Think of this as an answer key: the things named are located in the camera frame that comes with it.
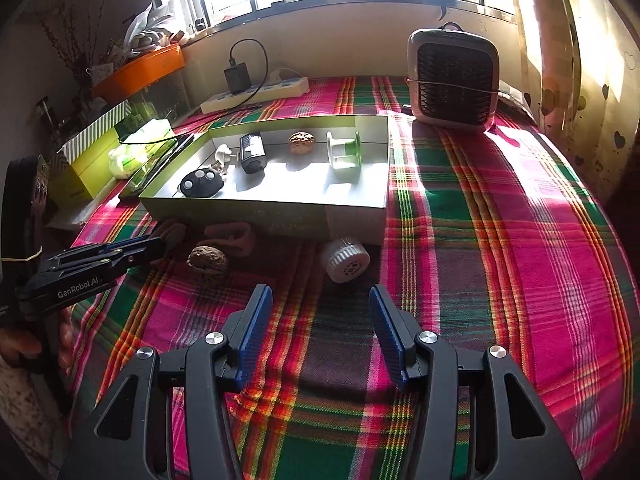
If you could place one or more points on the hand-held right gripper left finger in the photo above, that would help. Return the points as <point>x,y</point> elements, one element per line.
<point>255,332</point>

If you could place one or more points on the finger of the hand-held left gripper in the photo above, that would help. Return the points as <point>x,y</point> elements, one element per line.
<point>147,252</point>
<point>125,246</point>

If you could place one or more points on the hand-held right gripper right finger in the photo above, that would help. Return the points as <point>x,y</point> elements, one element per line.
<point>387,332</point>

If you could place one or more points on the pink knobbly object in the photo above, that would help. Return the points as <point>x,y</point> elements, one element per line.
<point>175,231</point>
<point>230,237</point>

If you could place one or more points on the brown walnut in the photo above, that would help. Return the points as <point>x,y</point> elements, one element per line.
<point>301,142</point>
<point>206,260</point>

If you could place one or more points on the white round cap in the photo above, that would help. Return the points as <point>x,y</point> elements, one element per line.
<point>345,260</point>

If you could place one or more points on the black key fob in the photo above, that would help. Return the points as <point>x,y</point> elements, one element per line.
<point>200,182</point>

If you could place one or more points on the small white knob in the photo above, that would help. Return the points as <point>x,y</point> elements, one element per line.
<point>223,156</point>

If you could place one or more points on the small black device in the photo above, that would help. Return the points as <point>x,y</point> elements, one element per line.
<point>251,152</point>

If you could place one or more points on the shallow green grey box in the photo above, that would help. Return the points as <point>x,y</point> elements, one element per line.
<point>300,180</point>

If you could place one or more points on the green and white spool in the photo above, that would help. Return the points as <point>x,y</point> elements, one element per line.
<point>345,152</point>

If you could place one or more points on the person's left hand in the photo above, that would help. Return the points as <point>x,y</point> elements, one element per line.
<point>20,346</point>

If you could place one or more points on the green striped box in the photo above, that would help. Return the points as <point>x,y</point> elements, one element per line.
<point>82,170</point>

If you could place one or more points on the green tissue pack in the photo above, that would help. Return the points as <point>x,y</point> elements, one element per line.
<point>142,147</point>

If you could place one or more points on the plaid blanket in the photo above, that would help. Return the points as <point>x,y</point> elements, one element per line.
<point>500,260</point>

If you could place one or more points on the glass tank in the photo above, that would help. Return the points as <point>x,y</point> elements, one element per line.
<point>162,95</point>

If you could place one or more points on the orange plastic tray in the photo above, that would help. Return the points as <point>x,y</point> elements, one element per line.
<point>140,70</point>

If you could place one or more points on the black charger plug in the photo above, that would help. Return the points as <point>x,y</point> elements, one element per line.
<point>236,78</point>

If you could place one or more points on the white power strip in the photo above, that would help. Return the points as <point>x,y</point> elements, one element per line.
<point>270,92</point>

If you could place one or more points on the dried branches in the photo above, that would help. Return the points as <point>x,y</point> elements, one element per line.
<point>67,45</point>

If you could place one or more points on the plastic bags pile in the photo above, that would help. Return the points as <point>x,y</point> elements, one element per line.
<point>150,25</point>

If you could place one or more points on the grey desktop fan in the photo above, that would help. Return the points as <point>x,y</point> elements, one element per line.
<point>452,80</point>

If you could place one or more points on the beige heart-print curtain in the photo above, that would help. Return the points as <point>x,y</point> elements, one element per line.
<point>575,60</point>

